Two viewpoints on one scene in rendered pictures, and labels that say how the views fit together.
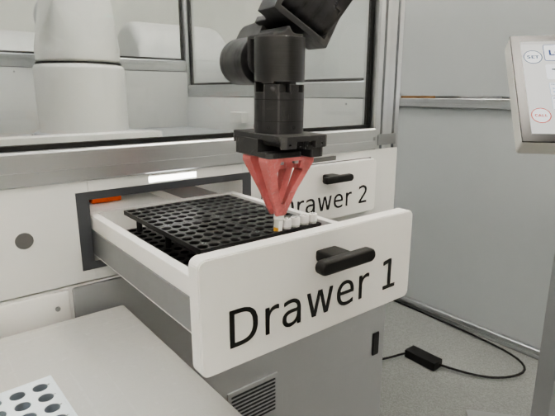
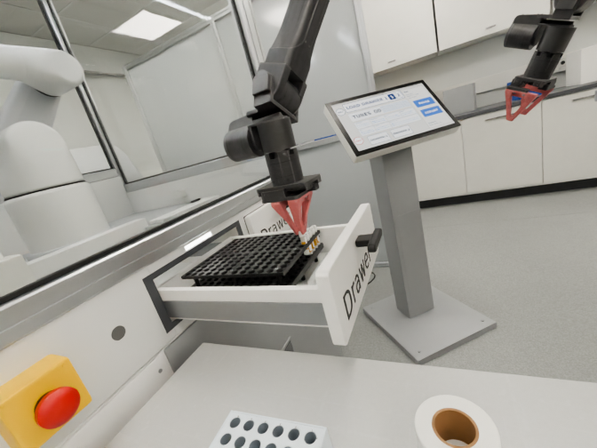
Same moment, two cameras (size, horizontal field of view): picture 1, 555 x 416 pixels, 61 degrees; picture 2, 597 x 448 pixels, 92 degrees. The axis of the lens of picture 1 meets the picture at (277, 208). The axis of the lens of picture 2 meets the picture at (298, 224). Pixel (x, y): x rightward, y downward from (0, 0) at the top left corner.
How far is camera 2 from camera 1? 0.23 m
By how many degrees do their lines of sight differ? 23
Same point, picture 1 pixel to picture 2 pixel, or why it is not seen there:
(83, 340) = (203, 379)
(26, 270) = (127, 355)
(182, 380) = (300, 362)
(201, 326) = (338, 314)
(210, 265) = (330, 272)
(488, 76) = (301, 131)
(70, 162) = (131, 257)
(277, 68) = (284, 140)
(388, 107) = not seen: hidden behind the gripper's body
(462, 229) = (317, 217)
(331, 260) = (374, 241)
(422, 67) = not seen: hidden behind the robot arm
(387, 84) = not seen: hidden behind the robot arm
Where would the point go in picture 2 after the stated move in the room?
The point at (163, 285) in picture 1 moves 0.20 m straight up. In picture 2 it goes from (272, 306) to (227, 172)
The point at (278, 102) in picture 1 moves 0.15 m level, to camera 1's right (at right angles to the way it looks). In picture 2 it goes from (290, 162) to (360, 140)
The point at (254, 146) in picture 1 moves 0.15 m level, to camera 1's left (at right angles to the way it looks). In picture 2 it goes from (282, 195) to (193, 226)
